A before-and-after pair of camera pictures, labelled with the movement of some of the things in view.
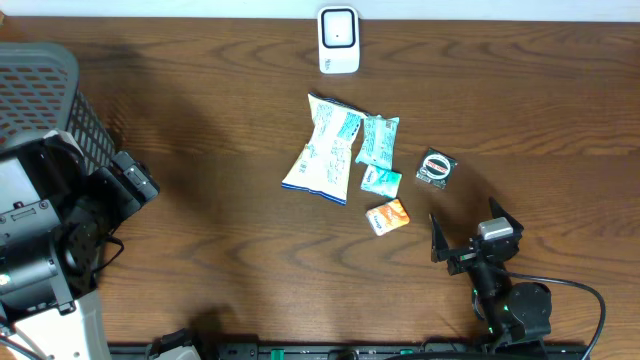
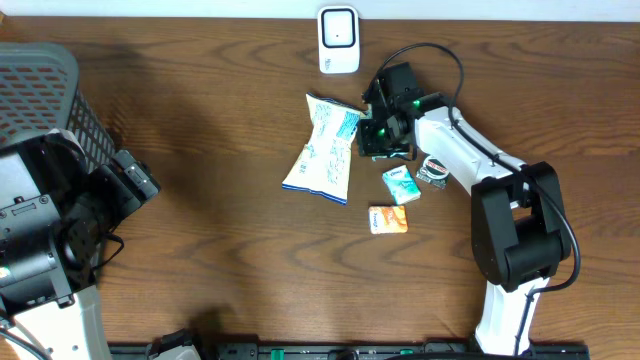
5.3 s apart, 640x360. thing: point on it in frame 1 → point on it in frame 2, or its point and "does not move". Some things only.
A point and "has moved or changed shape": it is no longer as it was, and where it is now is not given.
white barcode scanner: x=338 y=39 does not move
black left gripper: x=107 y=187 does not move
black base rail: x=355 y=351 does not move
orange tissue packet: x=387 y=217 has moved or changed shape
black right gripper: x=440 y=251 → x=366 y=146
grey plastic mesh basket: x=39 y=93 does not move
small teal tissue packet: x=381 y=181 → x=401 y=184
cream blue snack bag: x=324 y=166 does not move
